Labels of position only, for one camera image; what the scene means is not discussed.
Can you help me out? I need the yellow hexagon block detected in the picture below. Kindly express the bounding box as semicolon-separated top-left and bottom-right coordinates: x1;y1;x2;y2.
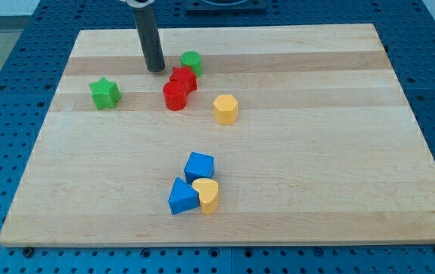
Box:
213;94;239;125

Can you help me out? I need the red cylinder block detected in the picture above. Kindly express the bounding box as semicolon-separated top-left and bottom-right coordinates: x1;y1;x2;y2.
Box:
163;81;187;111

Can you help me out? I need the light wooden board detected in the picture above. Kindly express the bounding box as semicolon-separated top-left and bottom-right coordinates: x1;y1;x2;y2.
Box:
0;24;435;247

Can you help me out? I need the green cylinder block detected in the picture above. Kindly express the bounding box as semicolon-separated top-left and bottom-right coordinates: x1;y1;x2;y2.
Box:
180;51;203;78

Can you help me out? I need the blue cube block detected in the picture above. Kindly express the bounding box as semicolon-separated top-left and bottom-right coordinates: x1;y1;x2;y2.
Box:
184;151;214;184

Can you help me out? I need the yellow heart block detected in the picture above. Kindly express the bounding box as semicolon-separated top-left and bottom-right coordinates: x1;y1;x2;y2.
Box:
192;178;220;215

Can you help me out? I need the green star block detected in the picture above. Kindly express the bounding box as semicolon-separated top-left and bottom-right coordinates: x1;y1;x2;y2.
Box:
88;77;121;110

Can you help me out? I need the white pusher mount flange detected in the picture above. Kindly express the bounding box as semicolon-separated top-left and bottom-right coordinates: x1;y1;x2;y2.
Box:
120;0;155;8

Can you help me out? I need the red star block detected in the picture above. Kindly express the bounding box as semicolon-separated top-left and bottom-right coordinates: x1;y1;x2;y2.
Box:
169;66;198;94

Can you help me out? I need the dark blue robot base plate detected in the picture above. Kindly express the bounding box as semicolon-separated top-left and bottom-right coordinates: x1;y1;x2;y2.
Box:
183;0;267;14

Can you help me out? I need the blue triangle block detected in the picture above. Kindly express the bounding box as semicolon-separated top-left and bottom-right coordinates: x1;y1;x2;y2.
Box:
167;177;200;215

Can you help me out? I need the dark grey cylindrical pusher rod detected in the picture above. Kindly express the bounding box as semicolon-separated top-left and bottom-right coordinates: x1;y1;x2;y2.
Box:
132;4;165;72

